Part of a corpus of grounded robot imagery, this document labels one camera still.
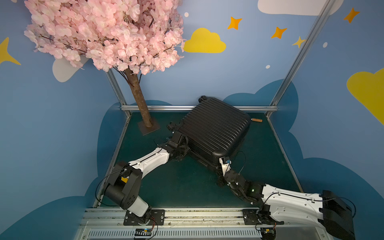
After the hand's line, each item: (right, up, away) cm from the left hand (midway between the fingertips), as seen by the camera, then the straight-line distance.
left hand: (191, 147), depth 90 cm
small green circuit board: (-23, -40, -18) cm, 49 cm away
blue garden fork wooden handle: (+52, +18, +26) cm, 61 cm away
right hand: (+15, -11, -9) cm, 20 cm away
